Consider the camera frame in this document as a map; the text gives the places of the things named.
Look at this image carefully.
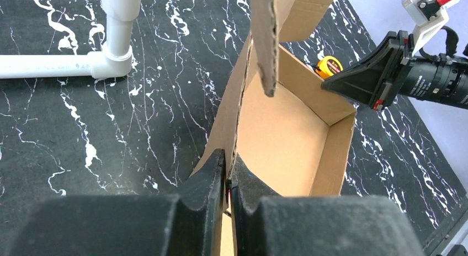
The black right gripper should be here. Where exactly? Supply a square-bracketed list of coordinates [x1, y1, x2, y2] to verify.
[321, 26, 467, 110]

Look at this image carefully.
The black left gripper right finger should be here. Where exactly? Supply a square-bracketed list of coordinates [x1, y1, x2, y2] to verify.
[230, 157, 423, 255]

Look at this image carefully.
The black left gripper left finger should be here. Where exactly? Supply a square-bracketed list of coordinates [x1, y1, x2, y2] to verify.
[7, 149, 226, 255]

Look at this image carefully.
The brown cardboard box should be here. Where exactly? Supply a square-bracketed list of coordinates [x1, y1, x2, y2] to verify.
[190, 0, 357, 256]

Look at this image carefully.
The yellow tape measure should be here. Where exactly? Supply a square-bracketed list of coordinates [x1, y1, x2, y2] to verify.
[314, 56, 343, 79]

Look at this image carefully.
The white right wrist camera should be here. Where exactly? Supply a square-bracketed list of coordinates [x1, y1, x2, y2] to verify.
[401, 0, 462, 56]

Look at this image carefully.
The white pvc pipe frame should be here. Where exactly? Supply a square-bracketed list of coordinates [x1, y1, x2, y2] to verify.
[1, 0, 141, 79]

